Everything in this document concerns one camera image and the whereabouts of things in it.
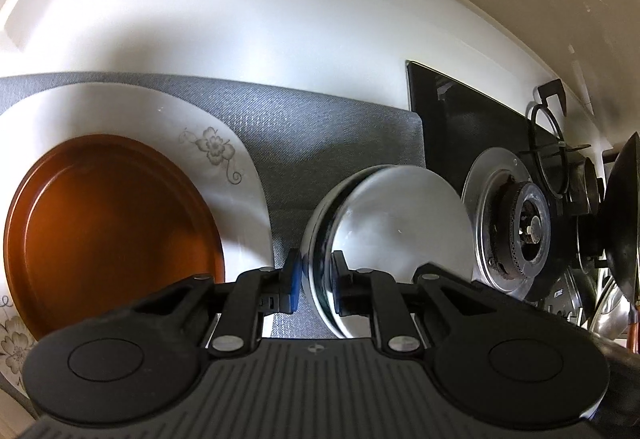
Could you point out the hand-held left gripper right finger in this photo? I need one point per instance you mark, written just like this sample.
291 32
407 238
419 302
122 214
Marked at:
341 281

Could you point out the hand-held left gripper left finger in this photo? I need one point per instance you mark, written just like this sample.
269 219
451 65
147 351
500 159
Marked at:
295 276

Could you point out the shiny steel bowl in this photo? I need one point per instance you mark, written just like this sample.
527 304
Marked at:
400 229

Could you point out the brown round plate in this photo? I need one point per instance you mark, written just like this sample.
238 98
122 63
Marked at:
115 229

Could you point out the large white floral plate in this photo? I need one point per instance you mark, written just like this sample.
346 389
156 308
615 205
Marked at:
150 114

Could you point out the grey mat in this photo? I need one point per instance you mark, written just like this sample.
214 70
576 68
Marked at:
325 119

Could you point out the black glass gas stove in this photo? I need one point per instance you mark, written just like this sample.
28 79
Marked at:
450 119

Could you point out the small dark pot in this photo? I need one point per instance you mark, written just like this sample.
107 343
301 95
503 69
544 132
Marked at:
585 184

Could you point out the stainless steel pot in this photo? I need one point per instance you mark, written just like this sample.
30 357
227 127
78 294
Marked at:
612 306

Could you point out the black iron pot support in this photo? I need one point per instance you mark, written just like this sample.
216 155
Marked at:
550 91

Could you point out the black wok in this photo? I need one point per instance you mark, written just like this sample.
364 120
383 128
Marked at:
625 219

